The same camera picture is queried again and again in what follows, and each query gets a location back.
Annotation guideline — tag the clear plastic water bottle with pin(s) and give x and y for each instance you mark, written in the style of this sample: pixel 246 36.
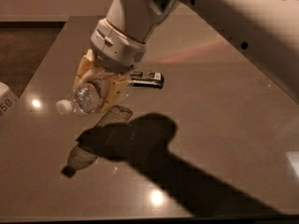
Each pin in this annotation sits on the clear plastic water bottle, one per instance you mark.
pixel 84 100

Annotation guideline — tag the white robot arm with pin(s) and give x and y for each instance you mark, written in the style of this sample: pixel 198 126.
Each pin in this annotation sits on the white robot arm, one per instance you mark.
pixel 265 31

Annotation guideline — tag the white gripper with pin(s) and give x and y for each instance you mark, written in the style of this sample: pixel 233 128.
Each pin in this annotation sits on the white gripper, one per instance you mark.
pixel 116 49

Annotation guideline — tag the white labelled box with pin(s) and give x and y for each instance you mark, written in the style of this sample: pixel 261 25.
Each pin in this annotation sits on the white labelled box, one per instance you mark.
pixel 8 99

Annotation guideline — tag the dark snack bar wrapper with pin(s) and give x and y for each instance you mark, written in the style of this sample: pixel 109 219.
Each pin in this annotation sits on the dark snack bar wrapper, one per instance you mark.
pixel 147 80

